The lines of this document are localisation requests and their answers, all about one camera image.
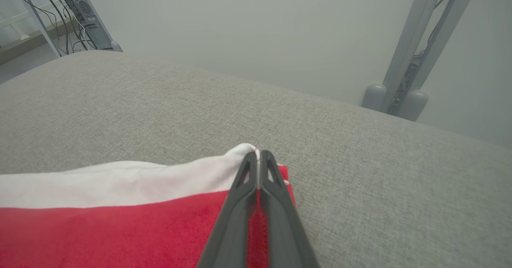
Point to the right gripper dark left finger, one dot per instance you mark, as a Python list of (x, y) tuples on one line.
[(232, 228)]

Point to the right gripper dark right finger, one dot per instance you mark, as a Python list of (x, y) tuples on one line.
[(284, 228)]

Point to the red basketball jersey white trim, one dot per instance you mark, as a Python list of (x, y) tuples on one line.
[(120, 228)]

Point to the grey computer tower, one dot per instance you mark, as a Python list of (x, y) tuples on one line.
[(86, 16)]

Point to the grey metal partition post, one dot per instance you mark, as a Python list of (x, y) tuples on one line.
[(414, 28)]

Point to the light grey metal frame leg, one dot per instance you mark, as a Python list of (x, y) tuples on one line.
[(36, 18)]

